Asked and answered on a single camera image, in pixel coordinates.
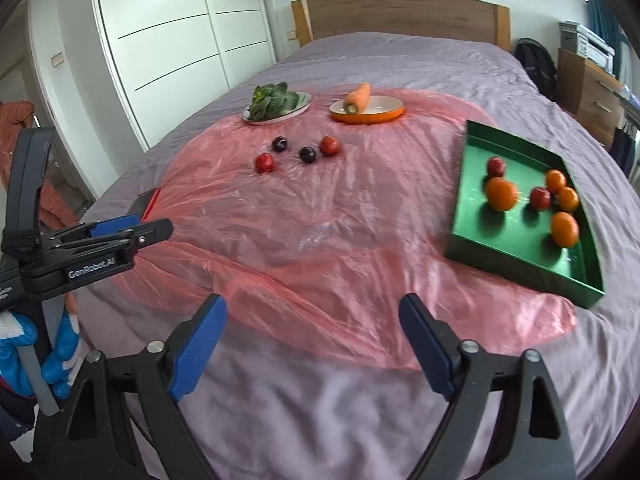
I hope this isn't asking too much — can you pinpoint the teal curtain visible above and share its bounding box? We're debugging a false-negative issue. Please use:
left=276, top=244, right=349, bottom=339
left=585, top=0, right=631, bottom=81

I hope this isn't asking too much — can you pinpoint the large orange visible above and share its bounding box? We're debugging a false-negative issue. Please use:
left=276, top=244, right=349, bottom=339
left=486, top=177, right=519, bottom=212

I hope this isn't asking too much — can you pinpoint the black backpack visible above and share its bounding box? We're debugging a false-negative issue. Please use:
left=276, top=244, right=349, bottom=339
left=514, top=37, right=558, bottom=101

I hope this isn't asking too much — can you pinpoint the white wardrobe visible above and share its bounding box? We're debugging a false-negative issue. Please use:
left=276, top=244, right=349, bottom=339
left=90, top=0, right=278, bottom=153

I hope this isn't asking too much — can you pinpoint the pink plastic sheet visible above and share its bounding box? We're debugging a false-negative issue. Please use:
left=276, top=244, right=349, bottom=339
left=112, top=87, right=578, bottom=373

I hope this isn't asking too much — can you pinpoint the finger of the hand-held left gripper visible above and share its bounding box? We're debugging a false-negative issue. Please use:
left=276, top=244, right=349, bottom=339
left=52, top=214, right=142, bottom=241
left=40, top=218, right=174, bottom=261

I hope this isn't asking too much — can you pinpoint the grey printer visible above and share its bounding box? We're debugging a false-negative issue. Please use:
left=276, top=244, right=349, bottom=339
left=558, top=20, right=616, bottom=73

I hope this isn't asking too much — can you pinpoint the green bok choy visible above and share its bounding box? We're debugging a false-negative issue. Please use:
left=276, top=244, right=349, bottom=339
left=248, top=81, right=301, bottom=121

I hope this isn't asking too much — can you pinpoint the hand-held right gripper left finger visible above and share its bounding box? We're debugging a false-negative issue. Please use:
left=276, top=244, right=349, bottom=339
left=32, top=293, right=229, bottom=480

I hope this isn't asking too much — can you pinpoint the white enamel plate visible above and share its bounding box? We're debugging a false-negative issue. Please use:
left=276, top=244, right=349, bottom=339
left=241, top=91, right=313, bottom=126

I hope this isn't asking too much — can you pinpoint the dark hanging cloth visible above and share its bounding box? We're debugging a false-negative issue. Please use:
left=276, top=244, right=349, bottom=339
left=607, top=125, right=640, bottom=181

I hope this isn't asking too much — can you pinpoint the orange oval dish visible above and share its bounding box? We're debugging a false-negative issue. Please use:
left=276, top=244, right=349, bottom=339
left=328, top=95, right=406, bottom=125

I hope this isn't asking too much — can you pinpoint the wooden dresser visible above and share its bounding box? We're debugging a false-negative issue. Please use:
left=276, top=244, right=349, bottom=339
left=556, top=47, right=626, bottom=151

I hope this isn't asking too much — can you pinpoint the carrot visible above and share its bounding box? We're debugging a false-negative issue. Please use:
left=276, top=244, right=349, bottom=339
left=344, top=82, right=372, bottom=114

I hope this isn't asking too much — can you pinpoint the person's left hand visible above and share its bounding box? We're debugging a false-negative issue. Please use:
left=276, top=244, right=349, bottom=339
left=0, top=294, right=85, bottom=401

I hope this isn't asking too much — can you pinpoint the wooden headboard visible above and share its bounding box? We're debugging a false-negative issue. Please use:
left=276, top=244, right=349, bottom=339
left=291, top=0, right=512, bottom=53

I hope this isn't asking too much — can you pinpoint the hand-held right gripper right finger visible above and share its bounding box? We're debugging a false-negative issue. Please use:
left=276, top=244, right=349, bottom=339
left=398, top=292, right=578, bottom=480

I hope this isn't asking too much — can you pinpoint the green metal tray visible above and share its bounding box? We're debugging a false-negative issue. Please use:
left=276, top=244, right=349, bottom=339
left=445, top=120, right=606, bottom=310

